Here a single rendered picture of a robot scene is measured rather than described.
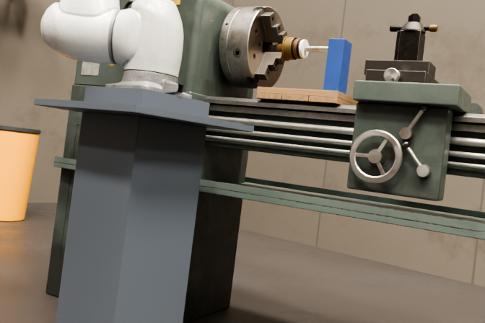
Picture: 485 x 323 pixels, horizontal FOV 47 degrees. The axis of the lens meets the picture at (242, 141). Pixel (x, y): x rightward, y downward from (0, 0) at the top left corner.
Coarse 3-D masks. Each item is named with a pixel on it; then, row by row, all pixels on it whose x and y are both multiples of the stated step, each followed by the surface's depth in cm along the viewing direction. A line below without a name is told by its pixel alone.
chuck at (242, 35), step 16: (240, 16) 209; (256, 16) 207; (240, 32) 205; (256, 32) 208; (240, 48) 205; (256, 48) 209; (240, 64) 207; (256, 64) 210; (240, 80) 213; (272, 80) 222
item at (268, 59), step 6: (264, 54) 213; (270, 54) 212; (276, 54) 211; (264, 60) 212; (270, 60) 210; (276, 60) 211; (282, 60) 211; (258, 66) 211; (264, 66) 210; (270, 66) 211; (276, 66) 211; (258, 72) 210; (264, 72) 208; (270, 72) 212; (258, 78) 212; (264, 78) 210
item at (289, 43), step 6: (288, 36) 212; (282, 42) 209; (288, 42) 208; (294, 42) 208; (276, 48) 212; (282, 48) 209; (288, 48) 208; (294, 48) 207; (282, 54) 210; (288, 54) 209; (294, 54) 208; (288, 60) 213
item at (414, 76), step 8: (368, 72) 173; (376, 72) 171; (400, 72) 168; (408, 72) 167; (416, 72) 165; (424, 72) 164; (368, 80) 172; (376, 80) 171; (384, 80) 170; (408, 80) 166; (416, 80) 165; (424, 80) 164; (432, 80) 173
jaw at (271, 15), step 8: (264, 16) 208; (272, 16) 209; (264, 24) 210; (272, 24) 209; (280, 24) 211; (264, 32) 212; (272, 32) 210; (280, 32) 211; (264, 40) 214; (272, 40) 212; (280, 40) 210
